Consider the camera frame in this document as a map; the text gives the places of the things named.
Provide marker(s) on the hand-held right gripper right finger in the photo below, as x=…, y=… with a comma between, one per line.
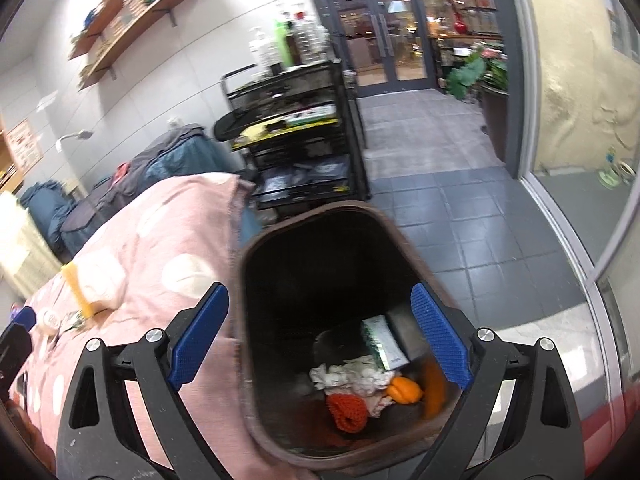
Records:
x=442, y=340

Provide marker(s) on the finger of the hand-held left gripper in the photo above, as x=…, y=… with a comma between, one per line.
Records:
x=12, y=352
x=24, y=317

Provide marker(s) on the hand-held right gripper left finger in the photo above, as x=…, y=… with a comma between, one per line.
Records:
x=197, y=340

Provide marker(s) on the white drink bottle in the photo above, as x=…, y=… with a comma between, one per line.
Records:
x=50, y=319

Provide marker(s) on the green white carton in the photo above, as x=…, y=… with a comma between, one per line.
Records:
x=382, y=342

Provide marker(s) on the yellow foam fruit net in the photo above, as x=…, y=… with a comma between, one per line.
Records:
x=80, y=290

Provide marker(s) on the orange fruit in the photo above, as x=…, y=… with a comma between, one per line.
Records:
x=405, y=390

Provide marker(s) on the white tissue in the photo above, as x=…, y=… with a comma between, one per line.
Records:
x=345, y=372

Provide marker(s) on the dark brown trash bin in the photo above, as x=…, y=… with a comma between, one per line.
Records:
x=300, y=285

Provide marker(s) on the red foam fruit net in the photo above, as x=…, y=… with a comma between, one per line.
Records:
x=347, y=410

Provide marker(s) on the black hair clip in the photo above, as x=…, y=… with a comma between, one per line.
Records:
x=75, y=322

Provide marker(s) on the chair with cream cover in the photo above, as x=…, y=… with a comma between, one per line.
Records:
x=25, y=250

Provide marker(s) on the pink dotted blanket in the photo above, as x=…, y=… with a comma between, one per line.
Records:
x=150, y=270

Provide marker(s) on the blue bedding pile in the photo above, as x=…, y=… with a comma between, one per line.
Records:
x=45, y=205

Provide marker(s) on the red cloth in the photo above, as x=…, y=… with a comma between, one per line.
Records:
x=120, y=172

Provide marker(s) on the grey massage bed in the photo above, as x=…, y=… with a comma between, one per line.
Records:
x=150, y=170

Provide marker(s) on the white floor lamp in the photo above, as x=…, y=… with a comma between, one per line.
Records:
x=75, y=136

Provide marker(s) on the black trolley cart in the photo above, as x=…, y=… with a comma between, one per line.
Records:
x=300, y=160

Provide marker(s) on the black round stool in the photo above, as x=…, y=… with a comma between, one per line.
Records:
x=230, y=127

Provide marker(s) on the yellow cloth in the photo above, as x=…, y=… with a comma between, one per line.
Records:
x=265, y=132

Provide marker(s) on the white power strip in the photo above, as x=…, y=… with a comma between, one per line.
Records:
x=310, y=115

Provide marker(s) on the potted green plant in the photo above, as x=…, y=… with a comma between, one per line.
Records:
x=472, y=70

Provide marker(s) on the white pump bottle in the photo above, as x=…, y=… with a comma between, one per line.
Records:
x=260, y=47

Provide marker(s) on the stacks of boxes with blue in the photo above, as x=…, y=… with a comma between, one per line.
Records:
x=92, y=15

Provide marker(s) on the dark brown pump bottle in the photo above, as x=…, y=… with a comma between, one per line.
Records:
x=298, y=46

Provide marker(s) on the glass double door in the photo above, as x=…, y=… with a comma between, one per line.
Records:
x=365, y=35

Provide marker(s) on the red vase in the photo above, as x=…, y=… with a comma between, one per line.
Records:
x=460, y=25

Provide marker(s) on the clear pump bottle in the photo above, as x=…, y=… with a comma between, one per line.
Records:
x=315, y=40

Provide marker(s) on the white lampshade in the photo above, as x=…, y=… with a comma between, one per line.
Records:
x=397, y=7

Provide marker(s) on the wooden wall cabinet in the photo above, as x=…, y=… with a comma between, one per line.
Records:
x=7, y=170

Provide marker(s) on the wall poster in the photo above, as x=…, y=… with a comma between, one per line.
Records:
x=22, y=137

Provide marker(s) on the short wooden wall shelf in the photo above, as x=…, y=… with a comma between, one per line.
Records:
x=100, y=25

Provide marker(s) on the long wooden wall shelf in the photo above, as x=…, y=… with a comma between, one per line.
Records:
x=150, y=15

